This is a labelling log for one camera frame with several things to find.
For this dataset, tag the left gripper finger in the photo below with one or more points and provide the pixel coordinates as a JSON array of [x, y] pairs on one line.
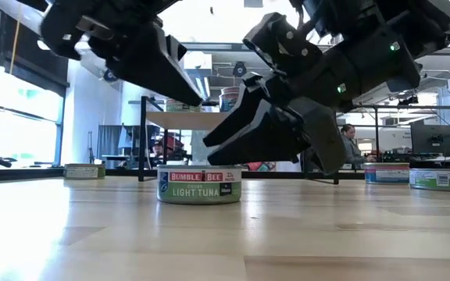
[[151, 66]]

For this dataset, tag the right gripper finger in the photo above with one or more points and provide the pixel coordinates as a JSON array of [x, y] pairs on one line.
[[244, 113], [287, 136]]

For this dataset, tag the silver-lid green albacore can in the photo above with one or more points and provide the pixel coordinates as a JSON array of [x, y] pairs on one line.
[[178, 107]]

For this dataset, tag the Bumble Bee light tuna can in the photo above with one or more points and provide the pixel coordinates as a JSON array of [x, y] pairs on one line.
[[440, 180], [84, 172], [199, 191]]

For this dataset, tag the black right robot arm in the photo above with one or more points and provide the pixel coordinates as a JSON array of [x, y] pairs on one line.
[[404, 31]]

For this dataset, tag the colourful patterned panel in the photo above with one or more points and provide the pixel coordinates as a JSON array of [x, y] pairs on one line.
[[262, 166]]

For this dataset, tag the person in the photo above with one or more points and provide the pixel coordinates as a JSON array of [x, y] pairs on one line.
[[356, 150]]

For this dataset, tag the gray partition panel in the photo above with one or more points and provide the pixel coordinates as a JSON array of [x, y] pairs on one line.
[[109, 142]]

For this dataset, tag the black ceiling-hung device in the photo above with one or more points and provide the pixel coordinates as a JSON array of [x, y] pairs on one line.
[[408, 100]]

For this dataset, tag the black office desk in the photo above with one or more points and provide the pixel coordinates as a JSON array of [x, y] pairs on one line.
[[424, 164]]

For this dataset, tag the black computer monitor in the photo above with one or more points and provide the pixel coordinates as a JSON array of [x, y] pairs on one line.
[[436, 138]]

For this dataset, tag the black dome camera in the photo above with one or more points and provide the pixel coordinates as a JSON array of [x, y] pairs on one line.
[[239, 70]]

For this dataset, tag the wooden shelf with black frame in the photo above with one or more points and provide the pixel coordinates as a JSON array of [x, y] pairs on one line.
[[182, 121]]

